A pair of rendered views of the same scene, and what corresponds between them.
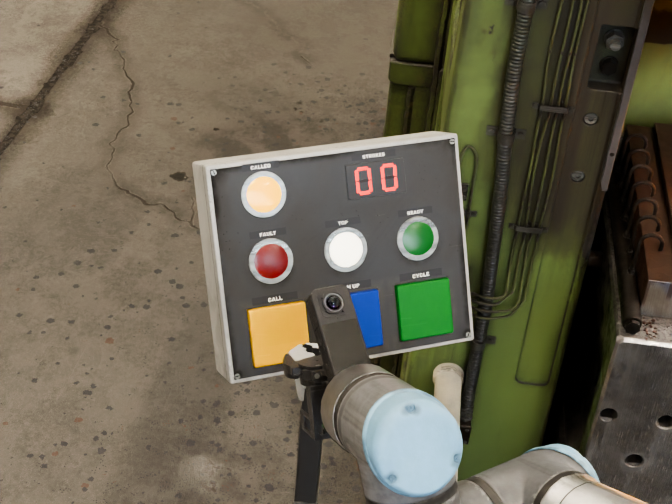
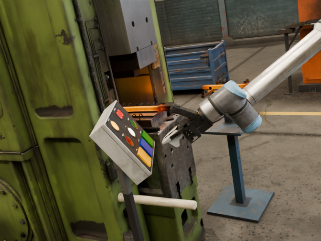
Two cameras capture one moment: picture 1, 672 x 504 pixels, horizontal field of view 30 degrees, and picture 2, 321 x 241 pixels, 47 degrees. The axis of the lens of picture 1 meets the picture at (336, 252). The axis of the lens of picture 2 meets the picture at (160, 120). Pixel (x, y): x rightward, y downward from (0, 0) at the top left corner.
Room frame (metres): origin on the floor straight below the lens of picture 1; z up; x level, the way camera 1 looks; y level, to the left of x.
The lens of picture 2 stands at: (0.46, 1.27, 1.62)
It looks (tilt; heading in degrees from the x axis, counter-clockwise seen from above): 18 degrees down; 297
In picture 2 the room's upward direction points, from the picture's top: 11 degrees counter-clockwise
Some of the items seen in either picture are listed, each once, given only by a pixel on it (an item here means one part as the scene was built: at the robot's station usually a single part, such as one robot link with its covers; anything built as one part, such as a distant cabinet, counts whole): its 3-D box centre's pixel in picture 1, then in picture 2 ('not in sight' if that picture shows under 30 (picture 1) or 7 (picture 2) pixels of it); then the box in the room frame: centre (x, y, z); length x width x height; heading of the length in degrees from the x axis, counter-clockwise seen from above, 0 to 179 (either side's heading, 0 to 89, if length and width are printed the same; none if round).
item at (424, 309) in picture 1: (423, 308); (146, 139); (1.27, -0.12, 1.01); 0.07 x 0.05 x 0.07; 112
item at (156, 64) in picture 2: not in sight; (154, 54); (1.51, -0.87, 1.27); 0.09 x 0.02 x 0.17; 87
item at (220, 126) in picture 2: not in sight; (230, 122); (1.16, -1.16, 0.67); 0.40 x 0.30 x 0.02; 82
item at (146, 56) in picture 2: not in sight; (115, 60); (1.61, -0.56, 1.32); 0.42 x 0.20 x 0.10; 177
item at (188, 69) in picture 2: not in sight; (187, 69); (2.74, -4.54, 0.36); 1.20 x 0.80 x 0.72; 178
